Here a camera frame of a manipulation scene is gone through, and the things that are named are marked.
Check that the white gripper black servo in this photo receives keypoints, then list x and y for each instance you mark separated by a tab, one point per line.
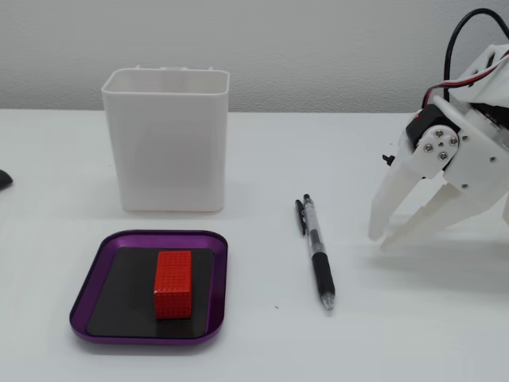
473	159

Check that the black clear retractable pen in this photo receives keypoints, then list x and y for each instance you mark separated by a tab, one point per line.
323	274

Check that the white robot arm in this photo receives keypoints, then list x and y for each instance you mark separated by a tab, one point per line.
491	79

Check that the white plastic pen holder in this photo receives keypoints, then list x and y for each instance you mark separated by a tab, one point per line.
167	151

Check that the red studded block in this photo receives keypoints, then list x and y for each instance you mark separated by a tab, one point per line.
173	282

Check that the black square mat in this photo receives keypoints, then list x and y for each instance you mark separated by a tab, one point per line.
119	294

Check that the purple metal tray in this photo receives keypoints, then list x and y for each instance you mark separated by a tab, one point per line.
81	302

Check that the black rounded object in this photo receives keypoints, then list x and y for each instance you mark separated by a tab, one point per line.
5	179

